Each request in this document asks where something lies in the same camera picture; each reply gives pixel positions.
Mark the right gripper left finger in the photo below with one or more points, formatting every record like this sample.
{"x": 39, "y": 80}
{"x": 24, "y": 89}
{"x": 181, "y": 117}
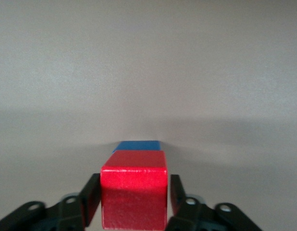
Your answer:
{"x": 71, "y": 214}

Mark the red wooden cube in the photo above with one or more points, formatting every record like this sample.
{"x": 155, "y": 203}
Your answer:
{"x": 134, "y": 192}

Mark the blue wooden cube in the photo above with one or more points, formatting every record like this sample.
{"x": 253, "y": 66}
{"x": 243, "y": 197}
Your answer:
{"x": 139, "y": 145}

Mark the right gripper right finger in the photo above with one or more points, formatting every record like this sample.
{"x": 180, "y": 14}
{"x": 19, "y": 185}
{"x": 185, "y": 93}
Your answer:
{"x": 191, "y": 216}

